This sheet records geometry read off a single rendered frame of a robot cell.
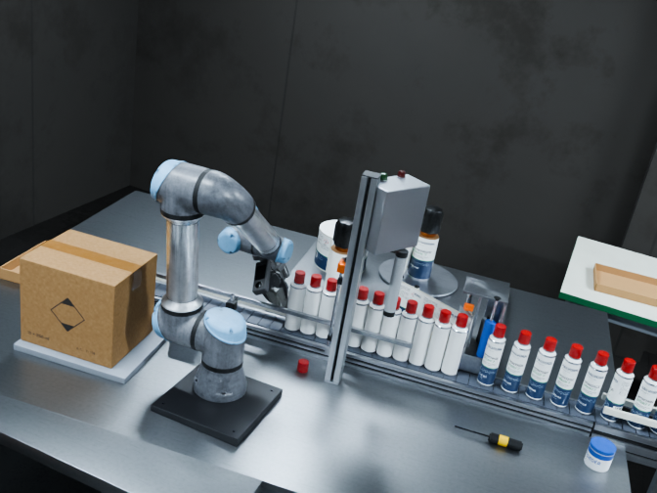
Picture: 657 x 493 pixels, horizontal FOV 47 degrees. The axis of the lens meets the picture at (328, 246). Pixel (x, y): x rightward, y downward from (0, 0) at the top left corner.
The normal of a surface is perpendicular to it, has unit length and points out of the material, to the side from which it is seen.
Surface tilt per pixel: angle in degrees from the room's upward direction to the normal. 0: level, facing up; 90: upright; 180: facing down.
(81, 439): 0
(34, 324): 90
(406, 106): 90
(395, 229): 90
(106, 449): 0
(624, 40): 90
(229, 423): 2
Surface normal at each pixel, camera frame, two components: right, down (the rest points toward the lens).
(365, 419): 0.15, -0.90
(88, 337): -0.29, 0.36
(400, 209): 0.62, 0.41
